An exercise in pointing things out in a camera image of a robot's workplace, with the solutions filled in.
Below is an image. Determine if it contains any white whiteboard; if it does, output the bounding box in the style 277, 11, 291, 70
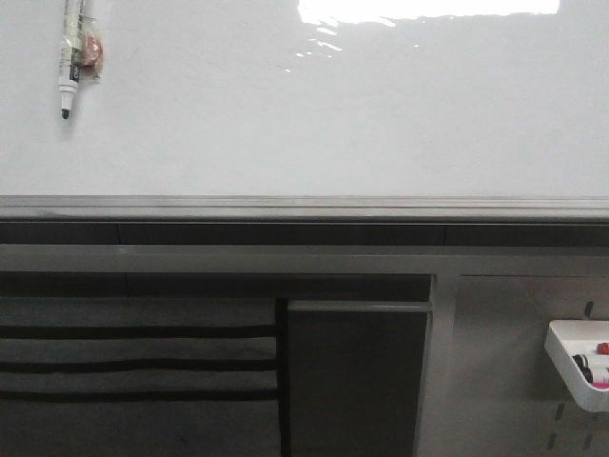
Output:
1, 1, 608, 198

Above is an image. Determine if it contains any grey whiteboard marker ledge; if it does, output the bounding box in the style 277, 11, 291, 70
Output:
1, 195, 608, 224

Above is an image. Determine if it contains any dark grey cabinet panel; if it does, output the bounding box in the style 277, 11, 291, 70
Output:
288, 302, 428, 456

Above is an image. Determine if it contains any grey pegboard panel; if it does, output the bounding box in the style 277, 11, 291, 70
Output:
416, 276, 608, 456

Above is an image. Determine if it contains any white plastic marker tray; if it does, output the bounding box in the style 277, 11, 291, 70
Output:
544, 320, 608, 412

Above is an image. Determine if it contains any black capped marker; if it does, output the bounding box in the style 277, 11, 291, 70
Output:
573, 353, 608, 384

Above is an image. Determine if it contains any red capped marker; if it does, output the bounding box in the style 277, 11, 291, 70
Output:
597, 342, 609, 355

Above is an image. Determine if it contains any grey fabric organizer with straps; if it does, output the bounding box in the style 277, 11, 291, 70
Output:
1, 297, 285, 456

